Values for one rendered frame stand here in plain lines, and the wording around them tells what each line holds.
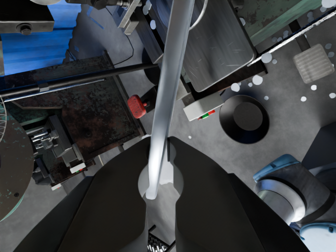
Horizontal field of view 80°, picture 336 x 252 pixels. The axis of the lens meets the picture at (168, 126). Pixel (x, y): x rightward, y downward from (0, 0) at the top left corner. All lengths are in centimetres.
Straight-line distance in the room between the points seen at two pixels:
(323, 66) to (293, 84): 23
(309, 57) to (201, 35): 63
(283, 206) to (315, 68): 61
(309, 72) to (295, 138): 40
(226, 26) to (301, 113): 88
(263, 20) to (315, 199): 41
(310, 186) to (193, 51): 41
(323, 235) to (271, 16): 48
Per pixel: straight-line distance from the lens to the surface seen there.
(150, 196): 16
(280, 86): 119
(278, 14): 50
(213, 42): 40
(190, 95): 66
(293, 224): 142
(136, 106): 64
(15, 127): 158
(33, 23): 37
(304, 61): 98
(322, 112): 119
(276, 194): 54
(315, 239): 63
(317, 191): 60
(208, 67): 41
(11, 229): 683
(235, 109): 131
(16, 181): 153
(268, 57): 50
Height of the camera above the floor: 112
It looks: 40 degrees down
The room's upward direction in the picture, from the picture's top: 117 degrees counter-clockwise
